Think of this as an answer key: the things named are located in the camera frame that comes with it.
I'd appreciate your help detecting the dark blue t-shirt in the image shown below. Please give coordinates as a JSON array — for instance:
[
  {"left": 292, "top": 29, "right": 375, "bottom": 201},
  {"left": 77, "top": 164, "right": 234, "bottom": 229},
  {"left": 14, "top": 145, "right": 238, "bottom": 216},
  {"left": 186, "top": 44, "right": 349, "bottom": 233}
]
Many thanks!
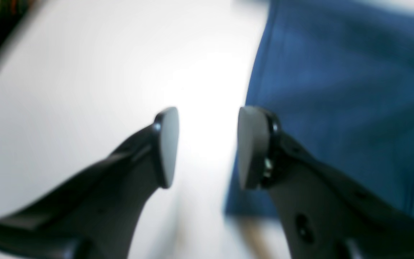
[{"left": 245, "top": 0, "right": 414, "bottom": 217}]

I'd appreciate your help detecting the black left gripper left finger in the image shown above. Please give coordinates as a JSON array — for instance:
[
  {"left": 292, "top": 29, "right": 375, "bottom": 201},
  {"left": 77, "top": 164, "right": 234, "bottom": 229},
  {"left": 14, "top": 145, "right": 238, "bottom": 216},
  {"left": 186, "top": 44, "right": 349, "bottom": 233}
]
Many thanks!
[{"left": 0, "top": 107, "right": 179, "bottom": 259}]

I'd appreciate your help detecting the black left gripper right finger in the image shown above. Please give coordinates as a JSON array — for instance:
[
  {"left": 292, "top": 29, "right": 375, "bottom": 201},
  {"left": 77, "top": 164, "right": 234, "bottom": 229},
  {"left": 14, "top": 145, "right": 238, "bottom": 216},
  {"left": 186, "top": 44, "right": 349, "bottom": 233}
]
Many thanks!
[{"left": 237, "top": 106, "right": 414, "bottom": 259}]

